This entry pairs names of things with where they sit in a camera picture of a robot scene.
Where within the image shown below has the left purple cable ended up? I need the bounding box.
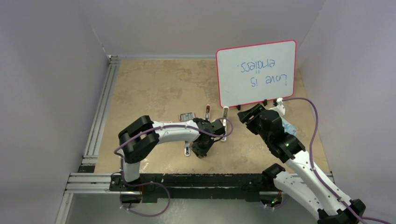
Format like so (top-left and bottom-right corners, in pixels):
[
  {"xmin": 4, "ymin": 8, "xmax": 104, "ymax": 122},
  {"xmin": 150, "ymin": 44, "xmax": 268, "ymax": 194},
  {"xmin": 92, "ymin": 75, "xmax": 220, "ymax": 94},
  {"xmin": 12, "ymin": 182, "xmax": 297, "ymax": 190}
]
[{"xmin": 113, "ymin": 117, "xmax": 234, "ymax": 183}]

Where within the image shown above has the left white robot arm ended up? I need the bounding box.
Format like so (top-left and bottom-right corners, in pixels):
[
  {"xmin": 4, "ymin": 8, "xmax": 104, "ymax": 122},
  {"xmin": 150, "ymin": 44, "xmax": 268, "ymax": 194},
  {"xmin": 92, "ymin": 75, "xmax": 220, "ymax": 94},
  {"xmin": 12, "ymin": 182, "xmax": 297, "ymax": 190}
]
[{"xmin": 114, "ymin": 115, "xmax": 229, "ymax": 191}]

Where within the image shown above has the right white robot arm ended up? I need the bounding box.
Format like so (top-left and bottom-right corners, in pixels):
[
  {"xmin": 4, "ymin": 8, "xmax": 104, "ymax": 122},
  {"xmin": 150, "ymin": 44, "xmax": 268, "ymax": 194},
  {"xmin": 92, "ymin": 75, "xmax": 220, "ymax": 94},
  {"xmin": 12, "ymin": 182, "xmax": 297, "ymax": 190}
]
[{"xmin": 237, "ymin": 104, "xmax": 366, "ymax": 224}]

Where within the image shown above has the red-framed whiteboard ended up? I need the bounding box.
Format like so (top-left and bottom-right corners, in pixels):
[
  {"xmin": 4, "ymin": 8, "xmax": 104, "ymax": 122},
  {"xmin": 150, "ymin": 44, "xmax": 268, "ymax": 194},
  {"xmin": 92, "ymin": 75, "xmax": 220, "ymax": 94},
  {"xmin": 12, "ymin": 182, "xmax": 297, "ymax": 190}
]
[{"xmin": 215, "ymin": 40, "xmax": 297, "ymax": 107}]

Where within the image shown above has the aluminium frame rail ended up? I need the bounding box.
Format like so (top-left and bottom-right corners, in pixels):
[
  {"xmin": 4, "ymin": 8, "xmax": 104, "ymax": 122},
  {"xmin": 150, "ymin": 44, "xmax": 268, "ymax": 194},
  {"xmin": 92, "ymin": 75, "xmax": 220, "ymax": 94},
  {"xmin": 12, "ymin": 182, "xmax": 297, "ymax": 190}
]
[{"xmin": 81, "ymin": 55, "xmax": 121, "ymax": 166}]

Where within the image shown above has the pink and white stapler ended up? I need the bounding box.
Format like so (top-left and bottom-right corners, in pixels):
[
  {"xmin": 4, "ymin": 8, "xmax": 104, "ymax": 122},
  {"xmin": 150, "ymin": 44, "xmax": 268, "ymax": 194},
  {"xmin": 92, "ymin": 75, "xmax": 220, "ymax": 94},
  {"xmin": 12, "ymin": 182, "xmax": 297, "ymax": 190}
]
[{"xmin": 204, "ymin": 104, "xmax": 211, "ymax": 121}]

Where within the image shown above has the blue patterned oval case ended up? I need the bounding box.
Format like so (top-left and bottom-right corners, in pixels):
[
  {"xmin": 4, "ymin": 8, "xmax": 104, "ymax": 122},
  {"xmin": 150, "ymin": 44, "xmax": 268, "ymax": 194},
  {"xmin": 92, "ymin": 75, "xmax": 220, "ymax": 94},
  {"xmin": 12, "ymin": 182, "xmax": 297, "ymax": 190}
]
[{"xmin": 282, "ymin": 118, "xmax": 297, "ymax": 136}]

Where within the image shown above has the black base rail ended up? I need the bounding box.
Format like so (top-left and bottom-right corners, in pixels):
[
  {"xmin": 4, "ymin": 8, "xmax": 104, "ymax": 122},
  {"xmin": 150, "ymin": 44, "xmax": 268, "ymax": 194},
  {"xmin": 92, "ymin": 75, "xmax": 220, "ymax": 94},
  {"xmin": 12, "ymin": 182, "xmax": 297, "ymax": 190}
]
[{"xmin": 109, "ymin": 173, "xmax": 287, "ymax": 206}]

